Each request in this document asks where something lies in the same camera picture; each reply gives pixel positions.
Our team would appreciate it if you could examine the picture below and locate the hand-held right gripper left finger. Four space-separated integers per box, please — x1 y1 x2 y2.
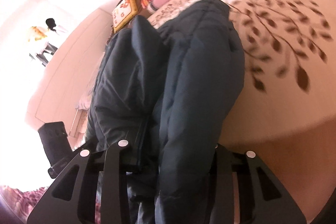
26 139 130 224

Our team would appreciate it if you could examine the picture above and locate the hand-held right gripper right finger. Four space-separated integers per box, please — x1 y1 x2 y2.
209 144 307 224

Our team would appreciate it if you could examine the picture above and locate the dark teal puffer jacket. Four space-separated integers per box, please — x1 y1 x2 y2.
84 0 246 224

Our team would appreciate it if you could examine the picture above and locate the person's left forearm plaid sleeve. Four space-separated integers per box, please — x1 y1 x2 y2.
0 183 50 224

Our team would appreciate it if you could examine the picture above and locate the light purple pillow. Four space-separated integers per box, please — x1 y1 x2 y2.
76 74 97 114

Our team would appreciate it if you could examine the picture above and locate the beige leaf-print bed blanket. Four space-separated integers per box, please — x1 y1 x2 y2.
147 0 336 224

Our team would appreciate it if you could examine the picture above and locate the yellow embroidered cushion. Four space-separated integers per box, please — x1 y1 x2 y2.
112 0 140 33

